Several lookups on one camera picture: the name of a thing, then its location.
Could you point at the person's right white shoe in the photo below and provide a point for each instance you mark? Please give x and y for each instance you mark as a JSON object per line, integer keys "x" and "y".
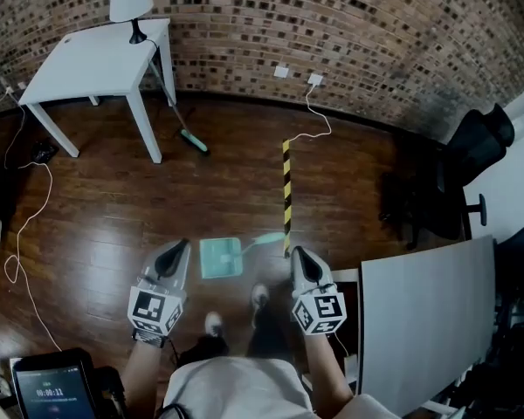
{"x": 259, "y": 296}

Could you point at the black phone with lit screen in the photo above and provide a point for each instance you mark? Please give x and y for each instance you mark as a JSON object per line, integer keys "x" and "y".
{"x": 54, "y": 391}

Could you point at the grey board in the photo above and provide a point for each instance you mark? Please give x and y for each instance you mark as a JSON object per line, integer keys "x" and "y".
{"x": 428, "y": 317}

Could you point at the person's left white shoe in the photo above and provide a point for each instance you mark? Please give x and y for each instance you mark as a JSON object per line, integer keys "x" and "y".
{"x": 214, "y": 323}

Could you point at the black office chair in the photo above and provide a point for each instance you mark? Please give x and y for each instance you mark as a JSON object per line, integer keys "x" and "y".
{"x": 471, "y": 155}

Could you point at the yellow black striped strip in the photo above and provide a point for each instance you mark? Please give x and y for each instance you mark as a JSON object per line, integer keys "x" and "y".
{"x": 287, "y": 190}

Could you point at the person's light grey shirt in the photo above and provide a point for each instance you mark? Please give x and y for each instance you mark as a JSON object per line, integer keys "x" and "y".
{"x": 236, "y": 391}

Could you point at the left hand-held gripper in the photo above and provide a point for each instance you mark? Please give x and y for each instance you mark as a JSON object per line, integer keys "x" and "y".
{"x": 153, "y": 308}

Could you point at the white wall socket with plug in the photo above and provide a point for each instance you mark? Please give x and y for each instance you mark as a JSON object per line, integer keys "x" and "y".
{"x": 315, "y": 79}

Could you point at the broom with teal brush head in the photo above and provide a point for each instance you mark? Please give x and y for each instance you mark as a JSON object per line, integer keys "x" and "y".
{"x": 194, "y": 140}

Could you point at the black mesh chair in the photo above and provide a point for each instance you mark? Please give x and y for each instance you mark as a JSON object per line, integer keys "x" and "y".
{"x": 517, "y": 286}

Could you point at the white table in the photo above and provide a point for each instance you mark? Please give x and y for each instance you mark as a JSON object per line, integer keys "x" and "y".
{"x": 100, "y": 61}

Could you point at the small black object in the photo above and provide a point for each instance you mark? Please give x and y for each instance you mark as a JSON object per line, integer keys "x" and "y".
{"x": 43, "y": 152}

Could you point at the wooden floor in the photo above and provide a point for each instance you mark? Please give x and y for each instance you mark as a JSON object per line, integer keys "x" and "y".
{"x": 227, "y": 190}

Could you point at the person's leg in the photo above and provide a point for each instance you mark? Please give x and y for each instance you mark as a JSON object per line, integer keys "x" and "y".
{"x": 268, "y": 332}
{"x": 203, "y": 349}

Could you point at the person's right leg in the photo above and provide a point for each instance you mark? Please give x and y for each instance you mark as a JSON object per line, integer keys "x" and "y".
{"x": 268, "y": 332}

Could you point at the person's right forearm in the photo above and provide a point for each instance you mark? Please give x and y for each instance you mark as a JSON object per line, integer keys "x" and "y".
{"x": 325, "y": 365}

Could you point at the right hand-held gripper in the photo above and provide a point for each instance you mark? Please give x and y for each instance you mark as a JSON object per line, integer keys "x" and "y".
{"x": 319, "y": 309}

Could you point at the person's white shoe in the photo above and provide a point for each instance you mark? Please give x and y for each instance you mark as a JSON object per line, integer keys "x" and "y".
{"x": 259, "y": 296}
{"x": 214, "y": 323}

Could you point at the person's left forearm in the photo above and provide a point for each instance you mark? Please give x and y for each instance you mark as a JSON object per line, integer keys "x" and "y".
{"x": 139, "y": 378}

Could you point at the person's left leg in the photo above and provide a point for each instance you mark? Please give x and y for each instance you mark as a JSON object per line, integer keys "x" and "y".
{"x": 203, "y": 349}

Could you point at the white lamp with black base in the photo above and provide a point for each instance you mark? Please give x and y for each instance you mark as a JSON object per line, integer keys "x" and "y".
{"x": 130, "y": 0}

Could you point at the teal dustpan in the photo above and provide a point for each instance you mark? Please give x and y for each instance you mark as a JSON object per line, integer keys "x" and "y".
{"x": 219, "y": 258}

